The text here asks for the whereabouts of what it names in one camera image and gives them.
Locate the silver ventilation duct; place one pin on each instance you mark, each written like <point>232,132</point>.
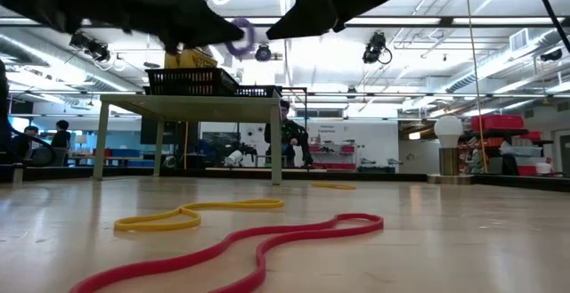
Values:
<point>44,57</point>

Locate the white post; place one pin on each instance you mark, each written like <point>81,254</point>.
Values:
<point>18,176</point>

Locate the white plastic tub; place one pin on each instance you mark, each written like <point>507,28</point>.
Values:
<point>518,149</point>

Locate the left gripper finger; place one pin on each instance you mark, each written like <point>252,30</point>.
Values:
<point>200,28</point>

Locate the yellow rubber band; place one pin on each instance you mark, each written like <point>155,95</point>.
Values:
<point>334,186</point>
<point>276,204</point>

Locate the large red storage bin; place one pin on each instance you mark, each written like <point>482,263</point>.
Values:
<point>496,123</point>

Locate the white rack with red bins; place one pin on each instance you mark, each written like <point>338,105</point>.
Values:
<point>347,149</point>

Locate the black monitor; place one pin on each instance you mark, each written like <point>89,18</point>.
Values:
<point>178,132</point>

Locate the white camera device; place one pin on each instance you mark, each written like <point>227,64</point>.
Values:
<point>233,158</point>

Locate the small red storage bin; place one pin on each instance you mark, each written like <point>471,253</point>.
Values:
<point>531,135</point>

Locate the white cup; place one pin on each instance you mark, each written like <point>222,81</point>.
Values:
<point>543,168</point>

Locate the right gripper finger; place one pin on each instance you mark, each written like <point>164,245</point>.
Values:
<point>307,17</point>

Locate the person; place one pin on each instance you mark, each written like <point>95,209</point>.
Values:
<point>61,139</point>
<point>22,144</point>
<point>289,137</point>

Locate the pale green metal riser shelf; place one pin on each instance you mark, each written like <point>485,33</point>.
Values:
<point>191,108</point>

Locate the white bulb table lamp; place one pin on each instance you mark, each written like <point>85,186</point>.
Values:
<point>448,130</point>

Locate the red rubber band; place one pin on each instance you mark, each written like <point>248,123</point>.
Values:
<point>261,262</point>

